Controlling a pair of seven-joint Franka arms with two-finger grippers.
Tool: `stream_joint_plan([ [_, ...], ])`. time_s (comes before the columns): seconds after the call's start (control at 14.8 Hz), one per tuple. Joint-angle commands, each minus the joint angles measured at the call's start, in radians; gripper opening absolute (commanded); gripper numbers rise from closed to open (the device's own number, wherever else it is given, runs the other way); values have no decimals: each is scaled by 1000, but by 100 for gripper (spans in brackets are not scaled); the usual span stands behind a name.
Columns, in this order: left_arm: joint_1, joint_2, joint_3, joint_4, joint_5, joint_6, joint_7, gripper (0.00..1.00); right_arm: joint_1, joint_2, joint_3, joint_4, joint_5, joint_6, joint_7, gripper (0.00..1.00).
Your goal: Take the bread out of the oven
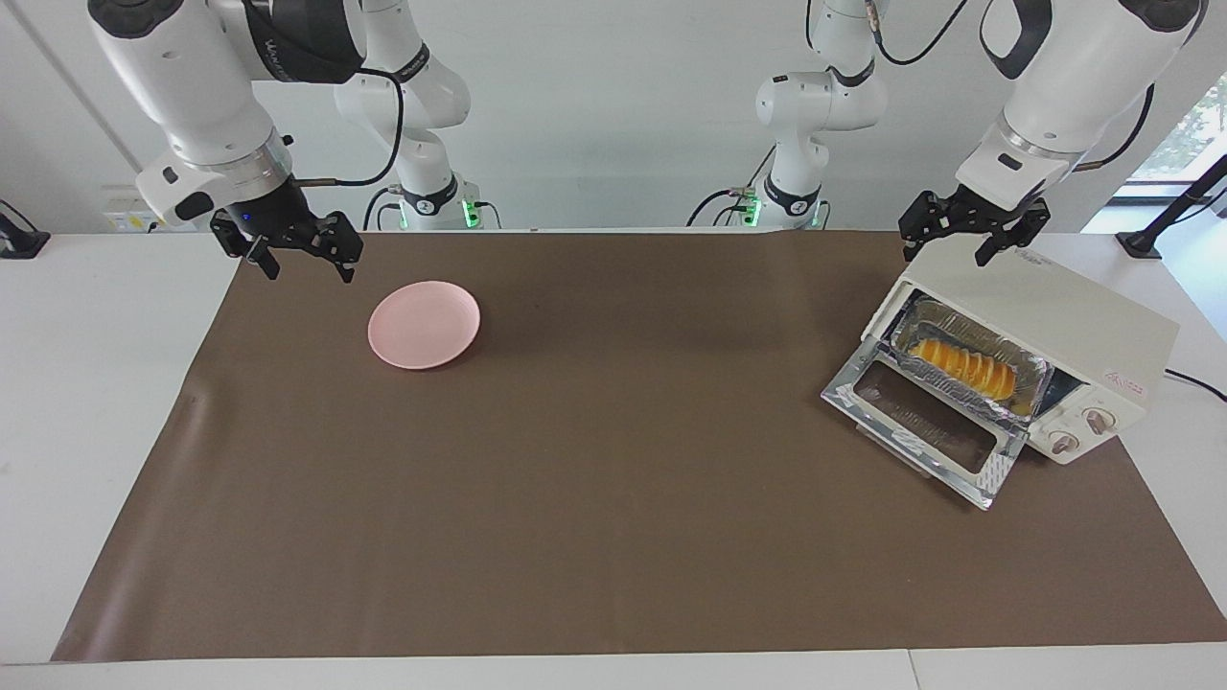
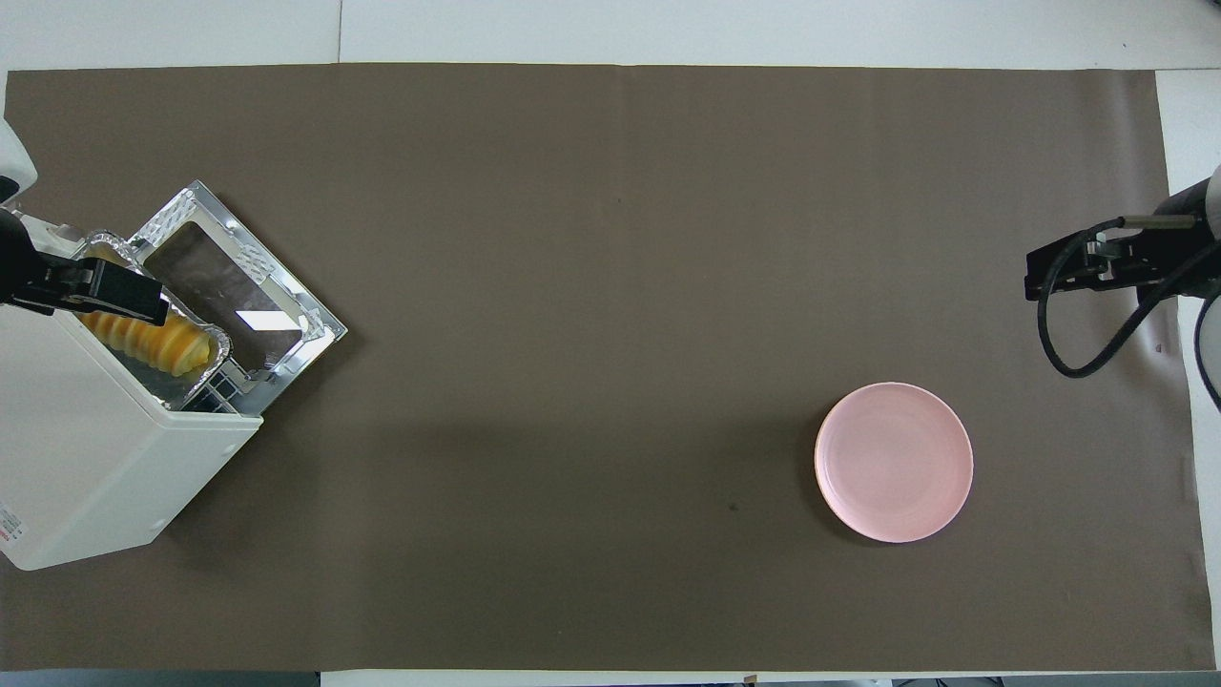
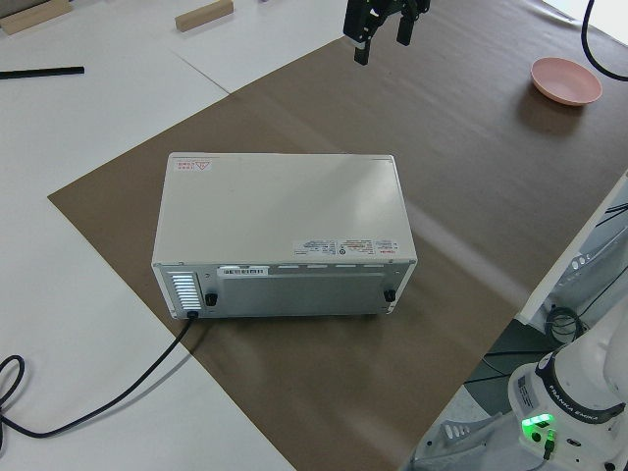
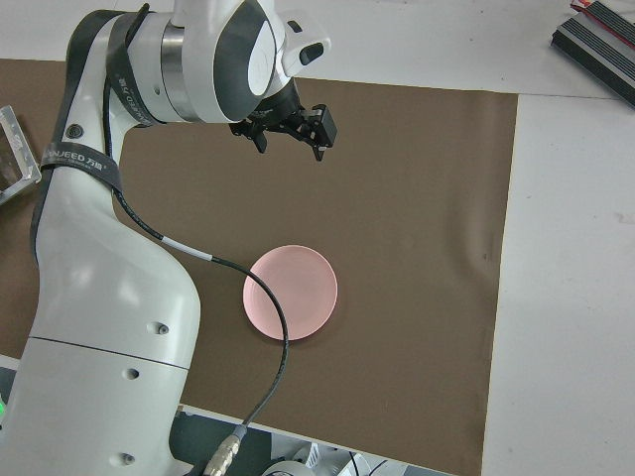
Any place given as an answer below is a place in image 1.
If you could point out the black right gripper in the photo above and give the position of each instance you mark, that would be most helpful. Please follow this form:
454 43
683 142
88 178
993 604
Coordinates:
278 216

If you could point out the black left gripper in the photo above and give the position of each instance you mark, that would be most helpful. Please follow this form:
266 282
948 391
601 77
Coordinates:
983 216

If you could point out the aluminium foil tray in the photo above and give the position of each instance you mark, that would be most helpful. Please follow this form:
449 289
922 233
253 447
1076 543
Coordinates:
915 321

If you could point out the sliced golden bread loaf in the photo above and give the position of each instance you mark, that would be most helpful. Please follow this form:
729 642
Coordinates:
963 366

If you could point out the cream toaster oven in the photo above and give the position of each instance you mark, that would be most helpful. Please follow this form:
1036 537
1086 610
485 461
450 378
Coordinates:
1083 321

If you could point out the cream oven knob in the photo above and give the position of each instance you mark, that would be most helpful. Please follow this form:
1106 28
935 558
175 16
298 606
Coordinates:
1099 420
1064 443

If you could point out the glass oven door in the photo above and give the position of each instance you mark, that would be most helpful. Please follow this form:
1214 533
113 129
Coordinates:
997 470

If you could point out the pink round plate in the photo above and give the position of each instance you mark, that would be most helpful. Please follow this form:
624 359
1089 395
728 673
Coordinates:
424 324

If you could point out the bright window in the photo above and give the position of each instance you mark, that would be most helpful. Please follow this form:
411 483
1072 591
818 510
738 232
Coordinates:
1189 134

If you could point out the black desk clamp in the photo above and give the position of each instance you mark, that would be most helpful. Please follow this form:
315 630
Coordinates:
19 244

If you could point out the brown table mat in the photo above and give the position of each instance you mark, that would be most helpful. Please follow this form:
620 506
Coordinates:
613 479

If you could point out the white wall socket box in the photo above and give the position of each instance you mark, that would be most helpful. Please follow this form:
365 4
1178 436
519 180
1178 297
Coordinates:
125 216

